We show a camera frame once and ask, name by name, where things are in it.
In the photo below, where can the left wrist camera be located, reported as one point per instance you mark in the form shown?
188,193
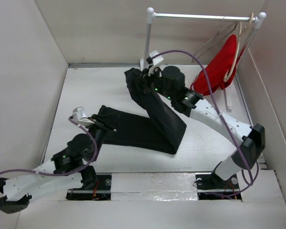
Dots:
79,117

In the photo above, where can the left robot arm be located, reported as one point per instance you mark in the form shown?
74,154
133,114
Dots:
70,168

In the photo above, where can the silver foil tape strip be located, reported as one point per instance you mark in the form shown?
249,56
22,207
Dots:
153,187

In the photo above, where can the red garment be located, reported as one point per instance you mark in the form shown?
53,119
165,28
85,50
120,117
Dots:
217,69

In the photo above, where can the grey wire hanger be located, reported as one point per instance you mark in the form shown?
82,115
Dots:
220,35

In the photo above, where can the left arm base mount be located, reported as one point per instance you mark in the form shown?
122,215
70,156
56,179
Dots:
101,191

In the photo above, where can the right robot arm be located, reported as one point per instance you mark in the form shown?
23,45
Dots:
250,140

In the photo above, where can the wooden hanger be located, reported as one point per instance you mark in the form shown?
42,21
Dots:
238,38

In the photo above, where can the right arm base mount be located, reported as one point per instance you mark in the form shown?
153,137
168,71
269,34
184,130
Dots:
208,189

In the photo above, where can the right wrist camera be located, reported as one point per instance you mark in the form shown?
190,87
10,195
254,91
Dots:
154,60

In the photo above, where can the white clothes rack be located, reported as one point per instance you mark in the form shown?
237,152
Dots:
244,42

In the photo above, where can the black trousers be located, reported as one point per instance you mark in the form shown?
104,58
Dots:
162,130

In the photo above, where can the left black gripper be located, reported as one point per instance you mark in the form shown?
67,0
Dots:
103,121

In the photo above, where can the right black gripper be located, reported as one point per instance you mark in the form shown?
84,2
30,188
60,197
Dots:
146,79

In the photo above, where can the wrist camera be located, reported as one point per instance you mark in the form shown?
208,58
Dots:
154,60
79,117

